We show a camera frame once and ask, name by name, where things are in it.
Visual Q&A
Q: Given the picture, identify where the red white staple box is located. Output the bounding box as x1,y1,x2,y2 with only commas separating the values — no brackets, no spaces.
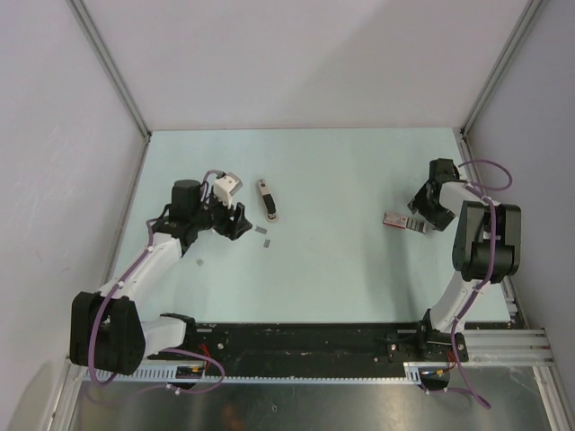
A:
383,212,428,234

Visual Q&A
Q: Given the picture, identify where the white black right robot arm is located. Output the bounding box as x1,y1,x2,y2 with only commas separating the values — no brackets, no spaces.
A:
408,158,522,360

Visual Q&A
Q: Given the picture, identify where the white slotted cable duct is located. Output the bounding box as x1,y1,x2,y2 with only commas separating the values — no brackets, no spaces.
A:
83,361,423,386

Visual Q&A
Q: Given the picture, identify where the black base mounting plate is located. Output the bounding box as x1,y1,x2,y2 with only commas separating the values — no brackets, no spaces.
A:
154,322,469,378

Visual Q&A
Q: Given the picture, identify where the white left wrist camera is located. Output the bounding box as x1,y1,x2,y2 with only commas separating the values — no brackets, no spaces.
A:
213,172,243,208

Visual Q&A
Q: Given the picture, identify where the aluminium frame rail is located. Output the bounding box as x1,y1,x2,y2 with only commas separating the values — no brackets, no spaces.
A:
463,330,554,366

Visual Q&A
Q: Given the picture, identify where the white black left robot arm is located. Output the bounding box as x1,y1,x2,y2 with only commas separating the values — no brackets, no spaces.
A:
69,171,252,386

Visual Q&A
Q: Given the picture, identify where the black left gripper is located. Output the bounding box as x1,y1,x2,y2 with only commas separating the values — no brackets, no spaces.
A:
191,189,252,241

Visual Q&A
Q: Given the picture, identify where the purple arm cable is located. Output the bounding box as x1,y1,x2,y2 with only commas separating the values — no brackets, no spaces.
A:
442,159,514,409
84,169,227,408

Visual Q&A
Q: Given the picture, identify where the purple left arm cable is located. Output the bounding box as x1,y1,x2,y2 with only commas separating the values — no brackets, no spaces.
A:
84,169,227,408

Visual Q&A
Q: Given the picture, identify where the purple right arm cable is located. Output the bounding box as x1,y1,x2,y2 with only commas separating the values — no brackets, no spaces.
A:
442,159,514,409

